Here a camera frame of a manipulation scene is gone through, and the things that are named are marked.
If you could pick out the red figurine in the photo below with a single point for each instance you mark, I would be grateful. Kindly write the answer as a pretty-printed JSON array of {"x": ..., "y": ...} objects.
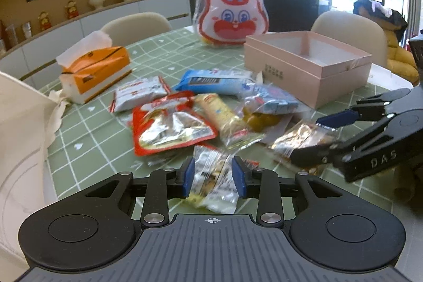
[
  {"x": 44, "y": 21},
  {"x": 71, "y": 10}
]

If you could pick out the clear snack packet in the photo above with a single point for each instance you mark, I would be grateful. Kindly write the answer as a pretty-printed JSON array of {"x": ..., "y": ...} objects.
[{"x": 211, "y": 183}]

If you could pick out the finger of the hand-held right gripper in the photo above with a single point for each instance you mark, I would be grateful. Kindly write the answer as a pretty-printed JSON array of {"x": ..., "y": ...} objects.
[
  {"x": 337, "y": 119},
  {"x": 307, "y": 157}
]

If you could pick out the golden foil snack packet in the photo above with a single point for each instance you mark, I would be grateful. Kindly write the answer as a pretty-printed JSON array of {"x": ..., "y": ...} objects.
[{"x": 297, "y": 136}]

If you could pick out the green olives packet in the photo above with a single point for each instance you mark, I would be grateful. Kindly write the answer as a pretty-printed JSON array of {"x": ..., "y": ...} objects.
[{"x": 261, "y": 120}]

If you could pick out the yellow biscuit packet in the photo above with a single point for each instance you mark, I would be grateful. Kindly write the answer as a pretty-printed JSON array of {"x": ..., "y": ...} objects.
[{"x": 218, "y": 112}]

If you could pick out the blue snack packet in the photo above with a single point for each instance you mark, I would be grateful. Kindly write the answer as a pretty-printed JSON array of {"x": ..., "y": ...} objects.
[{"x": 205, "y": 80}]

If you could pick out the red white rabbit bag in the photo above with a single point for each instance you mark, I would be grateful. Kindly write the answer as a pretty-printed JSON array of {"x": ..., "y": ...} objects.
[{"x": 231, "y": 11}]

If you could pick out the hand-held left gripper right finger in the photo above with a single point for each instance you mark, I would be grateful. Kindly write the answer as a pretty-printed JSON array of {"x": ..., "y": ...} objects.
[{"x": 239, "y": 180}]

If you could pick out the red foil snack packet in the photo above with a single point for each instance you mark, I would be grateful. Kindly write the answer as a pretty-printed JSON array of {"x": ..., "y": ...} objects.
[{"x": 165, "y": 130}]

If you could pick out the blue white clear packet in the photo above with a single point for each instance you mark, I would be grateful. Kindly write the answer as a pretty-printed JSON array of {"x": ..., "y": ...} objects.
[{"x": 274, "y": 98}]

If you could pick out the pink cardboard box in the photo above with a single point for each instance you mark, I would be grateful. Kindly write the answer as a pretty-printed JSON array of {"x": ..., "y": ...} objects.
[{"x": 297, "y": 80}]

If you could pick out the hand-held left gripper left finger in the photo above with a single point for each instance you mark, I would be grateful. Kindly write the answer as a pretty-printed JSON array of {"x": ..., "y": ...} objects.
[{"x": 189, "y": 177}]

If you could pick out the green checked tablecloth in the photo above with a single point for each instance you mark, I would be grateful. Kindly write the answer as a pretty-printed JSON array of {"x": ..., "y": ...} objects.
[{"x": 99, "y": 143}]

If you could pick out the orange tissue pack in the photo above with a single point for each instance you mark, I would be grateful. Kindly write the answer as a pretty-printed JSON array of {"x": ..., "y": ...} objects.
[{"x": 99, "y": 70}]

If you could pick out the white red snack packet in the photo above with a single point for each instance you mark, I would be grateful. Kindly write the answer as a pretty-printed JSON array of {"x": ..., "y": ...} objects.
[{"x": 138, "y": 93}]

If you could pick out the white tote bag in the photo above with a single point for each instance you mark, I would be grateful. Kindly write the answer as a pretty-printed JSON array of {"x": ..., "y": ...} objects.
[{"x": 19, "y": 136}]

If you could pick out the beige chair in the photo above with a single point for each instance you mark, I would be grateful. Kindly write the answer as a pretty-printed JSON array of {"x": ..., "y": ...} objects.
[
  {"x": 350, "y": 34},
  {"x": 135, "y": 24}
]

